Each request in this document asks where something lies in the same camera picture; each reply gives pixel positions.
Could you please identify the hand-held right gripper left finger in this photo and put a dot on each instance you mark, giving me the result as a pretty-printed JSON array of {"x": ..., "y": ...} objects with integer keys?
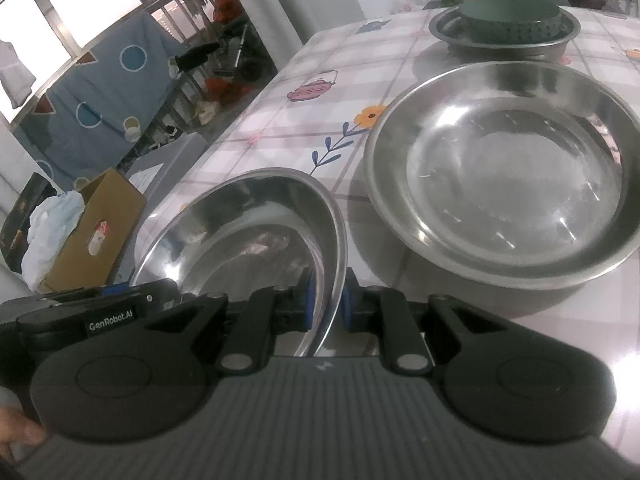
[{"x": 306, "y": 305}]

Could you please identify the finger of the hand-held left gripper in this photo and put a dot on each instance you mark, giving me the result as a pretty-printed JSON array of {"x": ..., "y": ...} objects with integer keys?
[{"x": 150, "y": 295}]

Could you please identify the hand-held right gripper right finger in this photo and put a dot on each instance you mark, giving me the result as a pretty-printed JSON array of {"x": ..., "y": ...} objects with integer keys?
[{"x": 352, "y": 305}]

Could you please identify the shallow steel bowl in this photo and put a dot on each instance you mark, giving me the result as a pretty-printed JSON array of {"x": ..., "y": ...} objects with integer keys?
[{"x": 240, "y": 240}]

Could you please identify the large steel plate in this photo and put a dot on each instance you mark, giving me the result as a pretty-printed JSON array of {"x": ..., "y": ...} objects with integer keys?
[{"x": 500, "y": 170}]

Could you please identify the wide deep steel bowl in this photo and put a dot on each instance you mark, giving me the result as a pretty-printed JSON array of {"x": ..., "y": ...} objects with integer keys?
[{"x": 500, "y": 50}]

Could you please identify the green ceramic bowl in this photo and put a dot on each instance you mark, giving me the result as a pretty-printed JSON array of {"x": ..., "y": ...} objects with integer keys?
[{"x": 505, "y": 17}]

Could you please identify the person's left hand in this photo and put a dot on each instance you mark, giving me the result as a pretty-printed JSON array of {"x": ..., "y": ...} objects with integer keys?
[{"x": 17, "y": 432}]

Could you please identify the cardboard box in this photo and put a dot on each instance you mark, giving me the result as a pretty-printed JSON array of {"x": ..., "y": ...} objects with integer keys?
[{"x": 95, "y": 240}]

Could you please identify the white plastic bag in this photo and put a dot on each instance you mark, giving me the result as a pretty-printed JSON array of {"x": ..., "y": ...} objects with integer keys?
[{"x": 50, "y": 230}]

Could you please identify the dark printed box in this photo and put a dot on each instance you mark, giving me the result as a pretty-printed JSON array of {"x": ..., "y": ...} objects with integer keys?
[{"x": 20, "y": 220}]

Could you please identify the checked floral tablecloth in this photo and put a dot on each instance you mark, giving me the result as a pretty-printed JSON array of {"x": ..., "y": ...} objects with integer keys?
[{"x": 310, "y": 125}]

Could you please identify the blue circle-print sheet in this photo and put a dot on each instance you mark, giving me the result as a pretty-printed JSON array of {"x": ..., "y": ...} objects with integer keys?
[{"x": 100, "y": 90}]

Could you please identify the red cloth item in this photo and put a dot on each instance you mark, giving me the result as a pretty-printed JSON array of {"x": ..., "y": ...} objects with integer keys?
[{"x": 227, "y": 91}]

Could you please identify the black cloth item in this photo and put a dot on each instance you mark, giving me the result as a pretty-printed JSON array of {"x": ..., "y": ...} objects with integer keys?
[{"x": 197, "y": 56}]

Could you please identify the white hanging garment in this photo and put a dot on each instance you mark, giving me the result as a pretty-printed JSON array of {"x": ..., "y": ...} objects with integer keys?
[{"x": 15, "y": 75}]

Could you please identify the metal balcony railing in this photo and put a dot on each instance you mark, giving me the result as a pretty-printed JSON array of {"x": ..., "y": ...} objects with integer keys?
[{"x": 170, "y": 15}]

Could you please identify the orange hanging cloth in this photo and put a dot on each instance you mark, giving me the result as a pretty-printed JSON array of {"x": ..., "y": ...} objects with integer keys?
[{"x": 223, "y": 2}]

